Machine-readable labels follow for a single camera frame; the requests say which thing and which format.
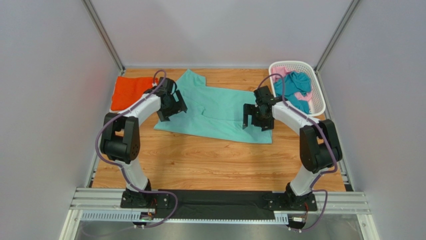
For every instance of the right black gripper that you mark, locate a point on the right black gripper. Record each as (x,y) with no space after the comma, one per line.
(258,117)

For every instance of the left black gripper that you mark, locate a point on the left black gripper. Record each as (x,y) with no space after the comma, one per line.
(180,106)

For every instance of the mint green t-shirt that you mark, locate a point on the mint green t-shirt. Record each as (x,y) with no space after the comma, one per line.
(213,112)

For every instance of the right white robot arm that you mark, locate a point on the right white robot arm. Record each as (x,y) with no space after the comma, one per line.
(319,145)

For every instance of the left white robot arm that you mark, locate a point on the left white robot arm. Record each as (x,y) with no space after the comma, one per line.
(120,138)

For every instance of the teal blue t-shirt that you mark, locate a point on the teal blue t-shirt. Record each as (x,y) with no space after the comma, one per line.
(297,90)

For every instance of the folded orange t-shirt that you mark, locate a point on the folded orange t-shirt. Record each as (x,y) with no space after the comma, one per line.
(128,90)

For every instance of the pink t-shirt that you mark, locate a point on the pink t-shirt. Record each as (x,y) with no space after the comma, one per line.
(281,70)

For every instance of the white plastic laundry basket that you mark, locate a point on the white plastic laundry basket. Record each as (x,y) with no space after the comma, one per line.
(317,104)

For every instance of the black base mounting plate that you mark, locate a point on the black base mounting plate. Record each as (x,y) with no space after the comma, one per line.
(221,205)

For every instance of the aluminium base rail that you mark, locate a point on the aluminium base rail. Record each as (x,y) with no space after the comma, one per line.
(103,204)

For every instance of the right aluminium corner post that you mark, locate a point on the right aluminium corner post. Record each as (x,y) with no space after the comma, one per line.
(344,21)

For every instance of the aluminium corner post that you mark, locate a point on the aluminium corner post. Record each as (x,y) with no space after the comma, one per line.
(344,21)
(93,14)

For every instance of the left aluminium corner post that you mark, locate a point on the left aluminium corner post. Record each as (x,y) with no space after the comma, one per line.
(93,14)

